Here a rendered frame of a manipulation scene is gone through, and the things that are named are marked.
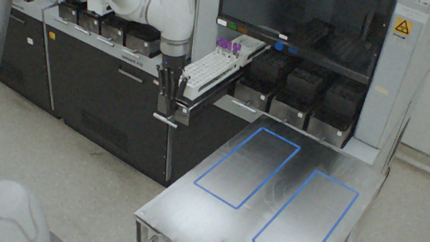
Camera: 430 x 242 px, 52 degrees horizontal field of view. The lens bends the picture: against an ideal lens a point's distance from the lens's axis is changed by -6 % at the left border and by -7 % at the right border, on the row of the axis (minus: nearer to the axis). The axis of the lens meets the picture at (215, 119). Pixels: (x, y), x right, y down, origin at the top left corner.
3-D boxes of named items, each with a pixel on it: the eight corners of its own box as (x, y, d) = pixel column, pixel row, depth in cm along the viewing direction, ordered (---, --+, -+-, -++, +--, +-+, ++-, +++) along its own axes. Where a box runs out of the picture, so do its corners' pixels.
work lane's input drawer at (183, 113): (256, 46, 212) (259, 29, 206) (283, 57, 206) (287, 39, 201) (148, 115, 161) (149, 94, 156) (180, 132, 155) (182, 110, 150)
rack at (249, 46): (258, 37, 204) (261, 24, 201) (278, 45, 200) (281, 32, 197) (220, 60, 184) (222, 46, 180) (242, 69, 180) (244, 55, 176)
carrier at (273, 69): (279, 81, 172) (281, 67, 169) (276, 83, 171) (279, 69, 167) (252, 70, 177) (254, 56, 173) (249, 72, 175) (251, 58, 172)
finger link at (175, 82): (178, 65, 149) (181, 66, 149) (176, 95, 156) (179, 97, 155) (170, 70, 146) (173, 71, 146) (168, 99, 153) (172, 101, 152)
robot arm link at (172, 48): (173, 25, 146) (172, 42, 150) (154, 34, 140) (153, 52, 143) (196, 35, 143) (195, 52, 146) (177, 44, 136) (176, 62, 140)
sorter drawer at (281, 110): (338, 52, 217) (342, 35, 212) (364, 63, 211) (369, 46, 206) (262, 119, 166) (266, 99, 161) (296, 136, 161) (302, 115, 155)
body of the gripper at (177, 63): (192, 52, 145) (190, 76, 151) (171, 42, 149) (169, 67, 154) (177, 60, 140) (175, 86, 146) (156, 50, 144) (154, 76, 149)
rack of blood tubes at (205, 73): (218, 62, 183) (220, 48, 179) (239, 71, 178) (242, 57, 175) (168, 92, 162) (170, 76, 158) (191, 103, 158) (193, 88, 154)
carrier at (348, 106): (353, 115, 159) (358, 101, 156) (351, 118, 158) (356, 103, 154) (324, 102, 164) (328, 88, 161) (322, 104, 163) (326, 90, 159)
